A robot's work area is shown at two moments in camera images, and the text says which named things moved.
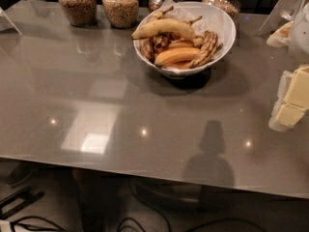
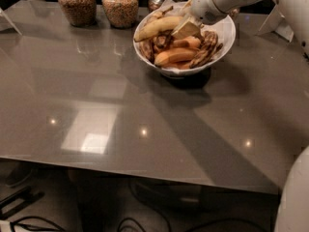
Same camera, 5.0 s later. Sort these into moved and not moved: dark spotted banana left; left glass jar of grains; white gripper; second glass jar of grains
Moved: white gripper
Not moved: left glass jar of grains; second glass jar of grains; dark spotted banana left
